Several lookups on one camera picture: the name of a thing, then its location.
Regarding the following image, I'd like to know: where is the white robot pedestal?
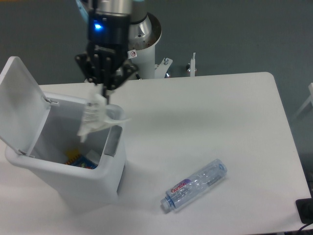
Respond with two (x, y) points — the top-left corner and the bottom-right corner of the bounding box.
(128, 12), (162, 79)

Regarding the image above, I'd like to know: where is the white trash can lid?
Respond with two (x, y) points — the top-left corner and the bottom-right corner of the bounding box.
(0, 56), (59, 156)

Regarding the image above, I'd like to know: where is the colourful trash in can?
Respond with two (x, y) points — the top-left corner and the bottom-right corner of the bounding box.
(65, 148), (97, 169)

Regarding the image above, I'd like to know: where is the clear plastic water bottle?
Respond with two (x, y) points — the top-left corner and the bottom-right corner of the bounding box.
(160, 159), (227, 212)

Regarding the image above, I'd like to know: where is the black device at edge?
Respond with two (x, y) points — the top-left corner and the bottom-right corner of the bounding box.
(295, 198), (313, 224)

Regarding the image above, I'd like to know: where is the clear plastic wrapper bag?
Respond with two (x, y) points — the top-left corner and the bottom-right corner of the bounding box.
(77, 84), (130, 143)

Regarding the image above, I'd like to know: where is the white trash can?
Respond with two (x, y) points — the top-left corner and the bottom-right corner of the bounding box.
(0, 92), (126, 204)

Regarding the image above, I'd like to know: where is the white furniture leg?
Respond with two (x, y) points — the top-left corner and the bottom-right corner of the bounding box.
(292, 83), (313, 120)

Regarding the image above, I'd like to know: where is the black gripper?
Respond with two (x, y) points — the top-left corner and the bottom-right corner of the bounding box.
(74, 11), (137, 104)

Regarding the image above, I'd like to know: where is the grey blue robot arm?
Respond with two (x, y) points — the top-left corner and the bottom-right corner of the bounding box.
(75, 0), (139, 99)

